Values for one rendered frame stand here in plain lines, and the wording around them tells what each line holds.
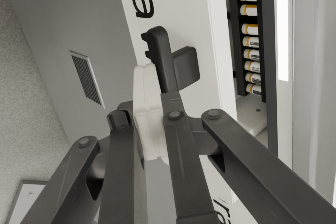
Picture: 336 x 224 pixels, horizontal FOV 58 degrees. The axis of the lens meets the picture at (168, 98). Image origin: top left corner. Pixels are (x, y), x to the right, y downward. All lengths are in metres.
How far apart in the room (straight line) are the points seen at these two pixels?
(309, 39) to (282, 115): 0.08
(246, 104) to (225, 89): 0.16
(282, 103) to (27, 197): 1.09
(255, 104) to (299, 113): 0.11
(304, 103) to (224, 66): 0.09
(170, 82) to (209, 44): 0.04
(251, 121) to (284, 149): 0.06
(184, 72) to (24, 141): 1.01
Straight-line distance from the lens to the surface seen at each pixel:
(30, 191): 1.26
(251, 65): 0.34
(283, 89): 0.29
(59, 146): 1.25
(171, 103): 0.17
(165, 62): 0.21
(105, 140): 0.16
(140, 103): 0.16
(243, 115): 0.38
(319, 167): 0.32
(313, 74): 0.27
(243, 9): 0.33
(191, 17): 0.23
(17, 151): 1.21
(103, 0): 0.49
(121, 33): 0.47
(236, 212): 0.43
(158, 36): 0.20
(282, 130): 0.32
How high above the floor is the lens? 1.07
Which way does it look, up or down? 47 degrees down
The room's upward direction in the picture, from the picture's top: 111 degrees clockwise
